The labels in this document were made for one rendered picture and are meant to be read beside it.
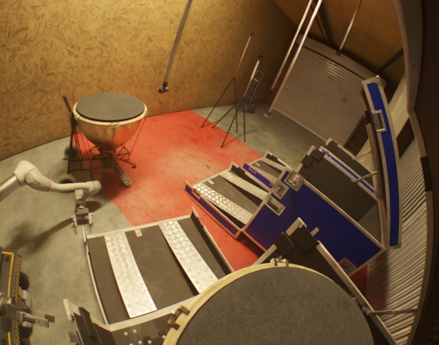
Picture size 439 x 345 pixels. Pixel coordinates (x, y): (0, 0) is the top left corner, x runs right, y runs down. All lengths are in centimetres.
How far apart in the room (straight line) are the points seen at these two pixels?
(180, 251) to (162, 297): 42
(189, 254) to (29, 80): 250
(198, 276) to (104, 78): 258
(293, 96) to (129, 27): 595
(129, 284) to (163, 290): 27
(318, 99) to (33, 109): 732
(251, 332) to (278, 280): 22
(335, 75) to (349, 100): 93
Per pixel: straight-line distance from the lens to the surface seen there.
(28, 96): 268
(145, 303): 140
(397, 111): 410
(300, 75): 738
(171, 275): 162
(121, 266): 156
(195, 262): 160
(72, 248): 179
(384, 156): 131
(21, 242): 201
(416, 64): 41
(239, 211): 206
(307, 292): 79
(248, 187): 247
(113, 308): 154
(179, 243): 170
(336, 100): 719
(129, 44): 293
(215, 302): 60
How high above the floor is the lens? 154
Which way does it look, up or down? 35 degrees down
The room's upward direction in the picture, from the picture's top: 23 degrees clockwise
